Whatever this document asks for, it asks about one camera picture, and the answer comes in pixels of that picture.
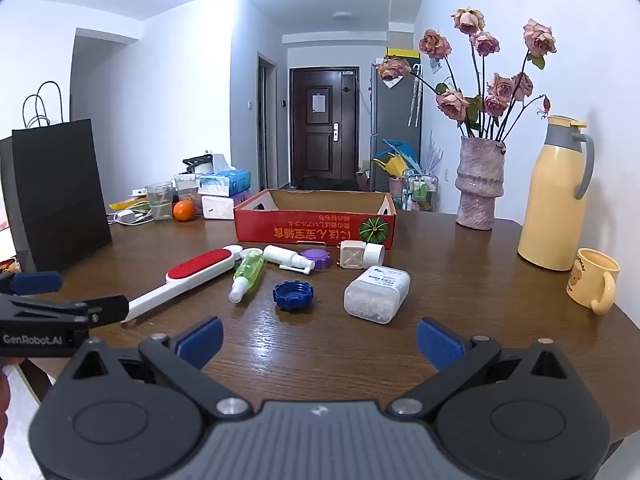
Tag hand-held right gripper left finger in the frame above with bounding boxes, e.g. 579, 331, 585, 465
52, 316, 253, 421

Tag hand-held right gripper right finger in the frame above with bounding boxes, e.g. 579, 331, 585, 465
387, 317, 588, 418

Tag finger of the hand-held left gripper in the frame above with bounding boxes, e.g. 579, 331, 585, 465
0, 294, 129, 328
0, 271, 64, 297

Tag red and white lint brush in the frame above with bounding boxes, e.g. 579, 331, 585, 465
121, 244, 243, 326

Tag green spray bottle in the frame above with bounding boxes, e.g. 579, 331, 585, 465
229, 249, 266, 303

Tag blue ribbed cap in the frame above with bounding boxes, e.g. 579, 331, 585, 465
272, 280, 313, 311

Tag cream square container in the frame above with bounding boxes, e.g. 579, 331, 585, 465
339, 240, 368, 272

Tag red cardboard box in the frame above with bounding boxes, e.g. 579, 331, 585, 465
234, 189, 397, 250

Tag black paper bag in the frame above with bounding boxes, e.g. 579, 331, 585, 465
0, 81, 113, 273

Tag white spray bottle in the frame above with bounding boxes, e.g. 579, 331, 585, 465
263, 245, 316, 277

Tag drinking glass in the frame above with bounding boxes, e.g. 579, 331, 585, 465
145, 182, 174, 222

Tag purple tissue pack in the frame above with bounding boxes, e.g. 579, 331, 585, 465
201, 189, 251, 220

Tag purple round lid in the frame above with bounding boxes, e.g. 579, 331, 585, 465
300, 248, 332, 271

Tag clear food container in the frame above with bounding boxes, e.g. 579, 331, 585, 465
174, 172, 203, 213

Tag metal storage trolley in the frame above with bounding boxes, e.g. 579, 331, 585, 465
402, 170, 441, 212

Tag blue tissue pack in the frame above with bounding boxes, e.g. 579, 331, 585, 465
199, 154, 252, 197

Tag pink ceramic vase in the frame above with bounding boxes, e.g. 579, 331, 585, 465
455, 135, 507, 231

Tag yellow mug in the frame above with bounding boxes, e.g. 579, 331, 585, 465
566, 248, 621, 316

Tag yellow thermos jug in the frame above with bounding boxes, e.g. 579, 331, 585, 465
517, 116, 596, 272

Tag blue and yellow toys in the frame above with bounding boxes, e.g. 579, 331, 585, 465
372, 139, 416, 178

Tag grey refrigerator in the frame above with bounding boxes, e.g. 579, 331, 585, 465
370, 60, 423, 193

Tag dark brown entrance door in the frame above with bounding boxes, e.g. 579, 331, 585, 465
290, 66, 361, 191

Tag hanging folded umbrella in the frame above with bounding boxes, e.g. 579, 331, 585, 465
407, 62, 423, 128

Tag white paper sheet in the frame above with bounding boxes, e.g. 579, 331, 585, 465
309, 87, 332, 114

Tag bunch of dried roses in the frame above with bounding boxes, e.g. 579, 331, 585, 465
376, 7, 558, 143

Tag white charger with cables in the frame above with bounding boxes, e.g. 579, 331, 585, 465
107, 207, 155, 226

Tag dark side doorway frame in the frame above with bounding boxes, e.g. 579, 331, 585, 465
257, 52, 277, 193

